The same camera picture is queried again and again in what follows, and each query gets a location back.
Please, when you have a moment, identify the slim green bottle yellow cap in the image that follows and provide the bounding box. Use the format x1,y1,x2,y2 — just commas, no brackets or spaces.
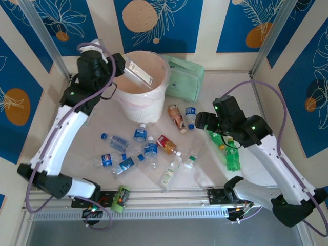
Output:
207,130,228,165

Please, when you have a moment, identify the clear square bottle white label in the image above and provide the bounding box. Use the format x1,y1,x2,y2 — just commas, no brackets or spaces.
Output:
124,58,155,91

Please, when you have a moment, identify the Pepsi bottle blue cap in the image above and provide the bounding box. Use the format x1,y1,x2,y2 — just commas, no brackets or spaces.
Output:
92,152,128,169

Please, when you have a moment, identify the clear yellow-green-label bottle white cap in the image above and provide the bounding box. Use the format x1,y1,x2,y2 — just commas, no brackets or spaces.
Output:
158,151,183,192

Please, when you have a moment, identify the left arm base electronics board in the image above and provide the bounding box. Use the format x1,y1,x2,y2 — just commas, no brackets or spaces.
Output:
81,204,104,218

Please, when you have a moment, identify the right arm base electronics board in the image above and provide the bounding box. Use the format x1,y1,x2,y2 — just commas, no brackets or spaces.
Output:
227,203,256,222

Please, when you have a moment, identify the pinkish clear bin liner bag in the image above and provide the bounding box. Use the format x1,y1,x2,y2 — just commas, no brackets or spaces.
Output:
112,50,171,108

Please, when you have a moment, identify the white ribbed plastic bin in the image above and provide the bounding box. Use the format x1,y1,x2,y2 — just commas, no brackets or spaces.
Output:
112,50,170,124

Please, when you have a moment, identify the clear blue-label bottle blue cap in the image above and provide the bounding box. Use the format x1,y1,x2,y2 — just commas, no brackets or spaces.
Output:
100,132,130,151

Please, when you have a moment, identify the short blue-label bottle blue cap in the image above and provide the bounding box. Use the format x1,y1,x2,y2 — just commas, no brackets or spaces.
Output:
184,107,197,130

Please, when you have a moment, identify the clear green-label bottle white cap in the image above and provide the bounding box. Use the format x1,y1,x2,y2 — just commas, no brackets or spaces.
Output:
183,135,207,170

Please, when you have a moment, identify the short Pocari bottle white cap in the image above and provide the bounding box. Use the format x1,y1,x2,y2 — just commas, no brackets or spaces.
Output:
133,123,148,143

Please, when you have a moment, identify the brown coffee bottle beige cap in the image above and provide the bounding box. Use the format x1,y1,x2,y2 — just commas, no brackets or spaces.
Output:
167,104,187,135

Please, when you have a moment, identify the mint green fabric pouch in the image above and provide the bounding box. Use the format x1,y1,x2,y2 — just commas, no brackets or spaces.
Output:
161,55,206,103

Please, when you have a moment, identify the red-label tea bottle white cap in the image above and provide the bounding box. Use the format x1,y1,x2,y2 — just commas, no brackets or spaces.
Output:
155,135,183,157

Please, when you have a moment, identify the blue-label bottle dark blue cap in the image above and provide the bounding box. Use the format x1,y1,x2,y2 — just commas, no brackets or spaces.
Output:
111,153,145,179

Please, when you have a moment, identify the tall Pocari bottle white cap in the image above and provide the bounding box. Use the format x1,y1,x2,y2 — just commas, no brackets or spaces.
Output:
142,136,159,170

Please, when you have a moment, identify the green black cylindrical can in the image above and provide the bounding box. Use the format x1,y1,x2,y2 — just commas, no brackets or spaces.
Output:
110,185,132,213

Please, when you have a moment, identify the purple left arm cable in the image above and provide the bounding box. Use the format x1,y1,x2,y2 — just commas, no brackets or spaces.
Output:
25,42,116,230

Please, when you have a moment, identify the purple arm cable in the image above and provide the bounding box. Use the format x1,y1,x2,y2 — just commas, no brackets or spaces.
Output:
225,80,328,238
25,42,116,230

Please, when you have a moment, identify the black right camera cable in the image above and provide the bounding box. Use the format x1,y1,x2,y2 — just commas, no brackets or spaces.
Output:
219,134,241,150

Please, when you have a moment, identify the black camera cable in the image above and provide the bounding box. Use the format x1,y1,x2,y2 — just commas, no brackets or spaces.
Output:
100,83,118,100
219,134,241,150

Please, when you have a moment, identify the black left camera cable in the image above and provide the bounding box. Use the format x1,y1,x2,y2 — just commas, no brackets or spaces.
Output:
100,83,118,100

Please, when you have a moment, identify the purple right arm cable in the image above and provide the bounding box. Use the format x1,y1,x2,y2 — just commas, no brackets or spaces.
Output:
225,80,328,238

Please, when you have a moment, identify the aluminium frame post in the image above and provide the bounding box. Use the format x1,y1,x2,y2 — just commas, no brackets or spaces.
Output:
19,0,72,79
250,0,299,77

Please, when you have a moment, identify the aluminium front frame rail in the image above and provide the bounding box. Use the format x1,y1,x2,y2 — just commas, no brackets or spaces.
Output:
22,188,305,209

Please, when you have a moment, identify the grey slotted cable duct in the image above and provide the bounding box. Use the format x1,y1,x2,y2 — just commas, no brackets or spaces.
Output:
32,208,230,221

